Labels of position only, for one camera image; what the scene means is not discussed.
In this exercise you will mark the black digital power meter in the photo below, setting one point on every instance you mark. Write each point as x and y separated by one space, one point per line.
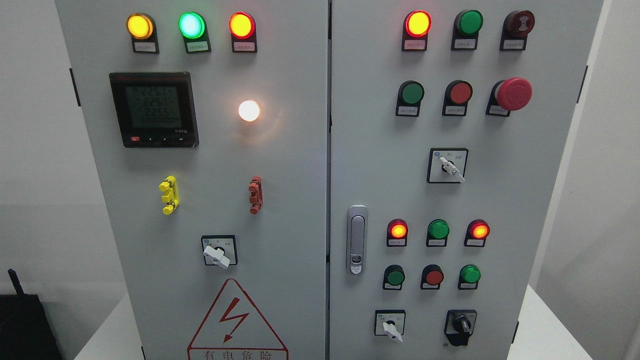
155 109

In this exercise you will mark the dark red buzzer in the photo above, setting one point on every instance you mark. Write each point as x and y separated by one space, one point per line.
516 27

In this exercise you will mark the green indicator light lower middle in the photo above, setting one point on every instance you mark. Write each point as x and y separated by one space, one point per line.
437 234

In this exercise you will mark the red push button upper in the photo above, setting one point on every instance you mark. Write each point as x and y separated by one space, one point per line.
456 99

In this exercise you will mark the red indicator light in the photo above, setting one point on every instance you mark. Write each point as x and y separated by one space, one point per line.
397 233
476 234

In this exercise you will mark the red terminal connector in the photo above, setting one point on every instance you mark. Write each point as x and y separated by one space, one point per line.
255 195

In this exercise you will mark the red push button lower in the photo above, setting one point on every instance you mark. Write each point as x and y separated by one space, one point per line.
432 277

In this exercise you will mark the red lit indicator top right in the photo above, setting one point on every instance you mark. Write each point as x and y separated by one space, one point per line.
416 27

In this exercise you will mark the grey cabinet door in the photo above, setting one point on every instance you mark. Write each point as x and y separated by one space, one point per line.
281 250
380 160

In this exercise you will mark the yellow terminal connector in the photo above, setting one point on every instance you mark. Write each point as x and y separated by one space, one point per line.
170 196

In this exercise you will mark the grey cabinet left door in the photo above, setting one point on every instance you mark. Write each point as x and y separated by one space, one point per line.
281 250

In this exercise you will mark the green lit indicator light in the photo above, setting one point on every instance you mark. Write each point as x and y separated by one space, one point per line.
194 32

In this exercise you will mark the white-handled selector switch left door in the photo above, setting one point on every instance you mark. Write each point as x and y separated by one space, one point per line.
219 250

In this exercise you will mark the green push button upper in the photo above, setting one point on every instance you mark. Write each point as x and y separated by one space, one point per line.
409 97

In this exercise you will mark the red push button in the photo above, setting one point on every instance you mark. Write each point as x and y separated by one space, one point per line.
456 99
432 277

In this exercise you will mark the red indicator light lower left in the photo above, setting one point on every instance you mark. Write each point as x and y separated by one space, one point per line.
397 233

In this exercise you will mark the green indicator light top right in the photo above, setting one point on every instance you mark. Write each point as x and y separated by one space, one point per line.
466 28

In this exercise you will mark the black knob selector switch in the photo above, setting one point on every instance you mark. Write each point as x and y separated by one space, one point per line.
459 326

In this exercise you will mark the green push button lower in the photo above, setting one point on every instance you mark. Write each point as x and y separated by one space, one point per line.
393 278

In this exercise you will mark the white-handled selector switch upper right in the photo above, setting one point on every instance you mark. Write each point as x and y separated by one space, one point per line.
447 165

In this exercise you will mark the green push button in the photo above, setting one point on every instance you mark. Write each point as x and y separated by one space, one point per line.
409 97
393 278

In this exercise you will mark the red emergency stop mushroom button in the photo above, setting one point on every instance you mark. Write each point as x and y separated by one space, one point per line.
508 95

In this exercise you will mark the red-ringed orange indicator light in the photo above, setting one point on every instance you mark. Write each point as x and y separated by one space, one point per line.
243 32

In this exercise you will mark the yellow indicator light top left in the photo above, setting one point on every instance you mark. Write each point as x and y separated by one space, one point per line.
143 33

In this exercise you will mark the red lightning warning sticker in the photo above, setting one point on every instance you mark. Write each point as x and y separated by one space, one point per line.
235 329

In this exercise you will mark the silver door latch handle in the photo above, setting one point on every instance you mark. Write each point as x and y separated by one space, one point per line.
356 237

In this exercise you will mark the red indicator light lower right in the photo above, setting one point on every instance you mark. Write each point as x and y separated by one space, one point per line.
476 234

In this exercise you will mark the white-handled selector switch bottom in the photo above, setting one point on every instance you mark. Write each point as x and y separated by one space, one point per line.
390 323

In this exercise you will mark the white-handled selector switch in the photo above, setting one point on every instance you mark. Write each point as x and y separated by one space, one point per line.
390 323
447 165

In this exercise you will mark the green indicator button lower right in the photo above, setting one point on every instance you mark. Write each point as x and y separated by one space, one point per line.
469 277

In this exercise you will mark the white glowing indicator light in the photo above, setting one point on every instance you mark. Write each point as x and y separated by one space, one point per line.
249 110

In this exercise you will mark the black device with antenna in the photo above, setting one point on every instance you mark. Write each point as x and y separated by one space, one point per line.
25 333

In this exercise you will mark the grey cabinet right door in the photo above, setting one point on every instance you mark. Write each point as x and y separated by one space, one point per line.
380 160

